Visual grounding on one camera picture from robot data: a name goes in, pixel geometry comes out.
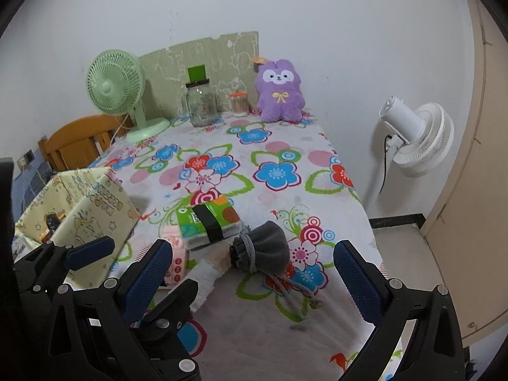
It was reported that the white standing fan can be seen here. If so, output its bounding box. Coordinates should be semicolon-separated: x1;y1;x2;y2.
363;96;455;223

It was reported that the glass mug jar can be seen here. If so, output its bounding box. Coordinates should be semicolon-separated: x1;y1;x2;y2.
182;80;218;128

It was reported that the yellow fabric storage box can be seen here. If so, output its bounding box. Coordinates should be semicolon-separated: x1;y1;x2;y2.
14;165;141;290

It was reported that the green desk fan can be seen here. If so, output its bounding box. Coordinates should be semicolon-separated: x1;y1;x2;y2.
86;50;171;144

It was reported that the plaid pillow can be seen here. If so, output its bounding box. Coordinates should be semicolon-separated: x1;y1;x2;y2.
14;164;60;207

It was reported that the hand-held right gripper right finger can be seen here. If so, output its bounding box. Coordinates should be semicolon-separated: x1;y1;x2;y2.
332;240;466;381

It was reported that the green patterned board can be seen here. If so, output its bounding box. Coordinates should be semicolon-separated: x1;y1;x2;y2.
139;30;260;117

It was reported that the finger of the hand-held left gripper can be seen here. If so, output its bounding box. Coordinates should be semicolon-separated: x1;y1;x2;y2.
14;235;117;292
133;278;202;381

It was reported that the wooden chair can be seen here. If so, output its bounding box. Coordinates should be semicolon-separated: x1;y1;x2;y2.
38;114;133;171

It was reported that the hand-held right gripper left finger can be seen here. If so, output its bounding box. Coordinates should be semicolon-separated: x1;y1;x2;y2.
47;239;174;381

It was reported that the cotton swab jar orange lid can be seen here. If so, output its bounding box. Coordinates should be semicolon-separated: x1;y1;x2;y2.
228;91;250;117

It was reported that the green tissue pack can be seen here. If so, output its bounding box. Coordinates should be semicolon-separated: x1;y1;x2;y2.
176;198;244;251

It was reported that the purple plush toy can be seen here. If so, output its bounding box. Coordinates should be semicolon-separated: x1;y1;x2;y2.
252;56;307;124

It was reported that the black standing fan cable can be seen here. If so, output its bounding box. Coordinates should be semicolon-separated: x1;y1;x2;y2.
380;135;392;195

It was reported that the white cloth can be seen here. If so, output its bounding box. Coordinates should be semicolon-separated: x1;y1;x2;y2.
190;242;233;314

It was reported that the pink tissue packet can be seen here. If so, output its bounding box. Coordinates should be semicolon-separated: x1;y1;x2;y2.
161;226;187;288

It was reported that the grey drawstring pouch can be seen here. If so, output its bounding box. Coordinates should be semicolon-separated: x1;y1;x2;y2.
229;220;322;330

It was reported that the white desk fan cable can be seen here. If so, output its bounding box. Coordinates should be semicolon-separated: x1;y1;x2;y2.
109;114;133;145

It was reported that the beige door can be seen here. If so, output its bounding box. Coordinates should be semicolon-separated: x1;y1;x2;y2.
421;0;508;346

